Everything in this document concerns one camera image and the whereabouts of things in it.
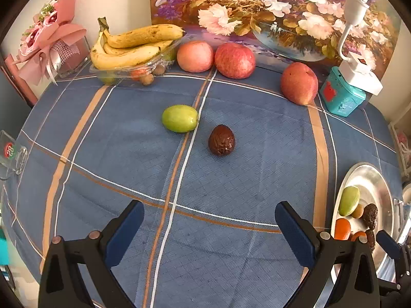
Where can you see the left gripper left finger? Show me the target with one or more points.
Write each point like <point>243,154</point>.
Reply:
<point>62,284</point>

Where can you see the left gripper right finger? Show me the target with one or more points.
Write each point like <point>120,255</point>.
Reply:
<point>356,282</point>

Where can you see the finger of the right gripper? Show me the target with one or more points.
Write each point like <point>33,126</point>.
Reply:
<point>392,248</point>

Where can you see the orange tangerine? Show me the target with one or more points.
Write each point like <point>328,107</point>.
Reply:
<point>342,229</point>
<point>357,235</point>

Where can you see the brown longan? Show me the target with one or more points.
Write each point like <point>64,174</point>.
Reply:
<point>358,212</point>

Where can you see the large green mango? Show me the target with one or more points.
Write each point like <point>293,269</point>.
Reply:
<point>349,200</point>

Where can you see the round dark passion fruit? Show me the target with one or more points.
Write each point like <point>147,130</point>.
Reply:
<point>222,141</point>

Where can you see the small green mango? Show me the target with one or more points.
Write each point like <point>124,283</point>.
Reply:
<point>180,118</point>

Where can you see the smartphone on stand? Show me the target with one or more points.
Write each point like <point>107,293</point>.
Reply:
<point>403,217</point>

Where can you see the silver metal plate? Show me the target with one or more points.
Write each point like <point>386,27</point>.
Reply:
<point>373,189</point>

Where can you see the white shelf rack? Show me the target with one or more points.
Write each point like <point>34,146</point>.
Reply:
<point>400,130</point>

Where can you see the glass mug red logo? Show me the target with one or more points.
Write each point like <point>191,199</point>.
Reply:
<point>13,156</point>

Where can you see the blue plaid tablecloth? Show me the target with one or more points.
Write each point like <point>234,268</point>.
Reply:
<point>209,238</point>

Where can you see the teal toy house box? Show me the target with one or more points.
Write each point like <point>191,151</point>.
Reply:
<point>340,98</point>

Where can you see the red apple right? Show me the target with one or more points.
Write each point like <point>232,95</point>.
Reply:
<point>299,84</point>

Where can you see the white lamp base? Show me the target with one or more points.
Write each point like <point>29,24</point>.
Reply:
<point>354,68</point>

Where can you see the dark red apple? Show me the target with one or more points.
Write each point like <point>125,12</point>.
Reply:
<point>234,61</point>

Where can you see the pale pink apple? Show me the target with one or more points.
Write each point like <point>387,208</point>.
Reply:
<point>195,56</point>

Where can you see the clear plastic fruit tray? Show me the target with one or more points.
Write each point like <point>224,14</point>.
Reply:
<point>144,72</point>

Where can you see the floral painting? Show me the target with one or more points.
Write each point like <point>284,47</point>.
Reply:
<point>279,31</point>

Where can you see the pink flower bouquet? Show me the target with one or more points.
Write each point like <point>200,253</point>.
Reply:
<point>53,45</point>

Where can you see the banana bunch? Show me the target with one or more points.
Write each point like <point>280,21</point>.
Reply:
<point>134,47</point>

